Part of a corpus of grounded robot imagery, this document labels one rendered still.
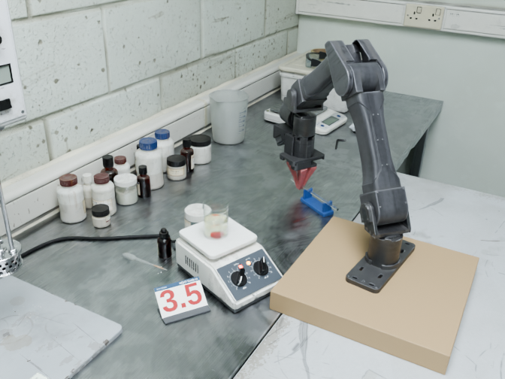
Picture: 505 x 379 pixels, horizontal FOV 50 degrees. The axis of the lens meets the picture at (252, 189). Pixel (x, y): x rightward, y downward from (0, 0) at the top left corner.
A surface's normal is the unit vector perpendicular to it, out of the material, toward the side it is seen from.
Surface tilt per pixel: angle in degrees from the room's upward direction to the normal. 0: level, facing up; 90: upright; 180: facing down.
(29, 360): 0
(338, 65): 90
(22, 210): 90
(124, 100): 90
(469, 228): 0
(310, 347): 0
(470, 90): 90
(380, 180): 56
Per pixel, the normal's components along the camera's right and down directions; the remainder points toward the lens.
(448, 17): -0.48, 0.39
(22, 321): 0.04, -0.89
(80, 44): 0.88, 0.25
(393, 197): 0.30, -0.13
